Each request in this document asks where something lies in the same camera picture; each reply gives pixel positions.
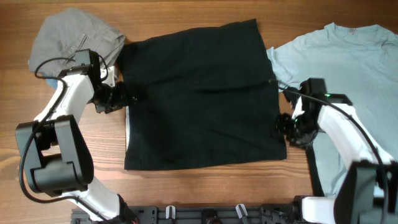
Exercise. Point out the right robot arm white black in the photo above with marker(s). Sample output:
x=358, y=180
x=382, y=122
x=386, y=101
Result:
x=369, y=191

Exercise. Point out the black mounting rail base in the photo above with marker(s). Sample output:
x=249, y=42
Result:
x=264, y=214

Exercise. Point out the black shorts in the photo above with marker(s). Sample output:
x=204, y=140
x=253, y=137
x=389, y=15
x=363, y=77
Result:
x=204, y=98

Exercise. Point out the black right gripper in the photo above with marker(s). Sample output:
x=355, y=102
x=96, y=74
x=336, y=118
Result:
x=282, y=123

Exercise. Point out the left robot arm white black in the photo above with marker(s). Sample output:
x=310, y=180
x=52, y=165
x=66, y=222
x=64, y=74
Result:
x=56, y=163

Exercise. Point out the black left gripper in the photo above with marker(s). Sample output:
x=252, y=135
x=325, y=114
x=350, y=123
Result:
x=122, y=98

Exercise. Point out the folded blue denim garment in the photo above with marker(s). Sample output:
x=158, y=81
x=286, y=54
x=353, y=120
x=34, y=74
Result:
x=53, y=83

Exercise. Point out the folded grey shirt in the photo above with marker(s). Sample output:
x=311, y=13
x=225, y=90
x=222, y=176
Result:
x=71, y=30

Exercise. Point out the light blue t-shirt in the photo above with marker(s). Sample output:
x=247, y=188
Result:
x=358, y=62

